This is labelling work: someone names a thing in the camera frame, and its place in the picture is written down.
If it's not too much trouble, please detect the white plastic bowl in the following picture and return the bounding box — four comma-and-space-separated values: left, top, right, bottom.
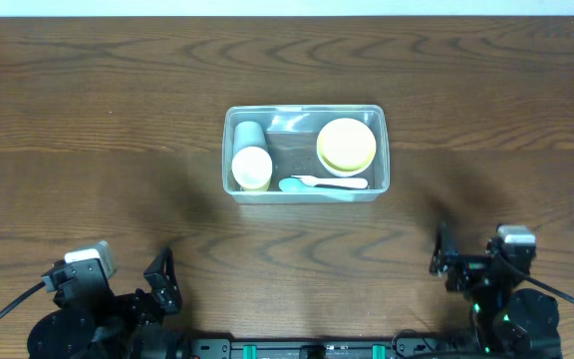
321, 162, 371, 178

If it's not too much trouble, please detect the yellow plastic bowl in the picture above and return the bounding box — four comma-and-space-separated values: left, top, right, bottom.
316, 118, 377, 173

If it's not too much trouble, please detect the white plastic fork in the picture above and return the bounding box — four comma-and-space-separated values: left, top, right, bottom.
295, 176, 369, 189

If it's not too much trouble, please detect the clear plastic container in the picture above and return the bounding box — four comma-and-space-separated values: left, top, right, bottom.
222, 105, 391, 204

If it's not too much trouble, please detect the mint green plastic spoon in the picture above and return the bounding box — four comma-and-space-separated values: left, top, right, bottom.
279, 178, 355, 202

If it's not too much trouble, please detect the grey paper cup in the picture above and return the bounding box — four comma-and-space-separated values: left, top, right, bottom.
232, 121, 267, 154

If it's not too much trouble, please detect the yellow paper cup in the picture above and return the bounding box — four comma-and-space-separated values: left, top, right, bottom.
239, 180, 271, 191

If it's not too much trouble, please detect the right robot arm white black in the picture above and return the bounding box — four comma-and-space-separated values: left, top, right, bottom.
430, 223, 563, 358

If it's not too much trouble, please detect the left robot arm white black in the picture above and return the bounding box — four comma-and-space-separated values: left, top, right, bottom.
27, 240, 190, 359

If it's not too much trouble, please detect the black mounting rail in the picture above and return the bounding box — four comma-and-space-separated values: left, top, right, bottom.
186, 333, 472, 359

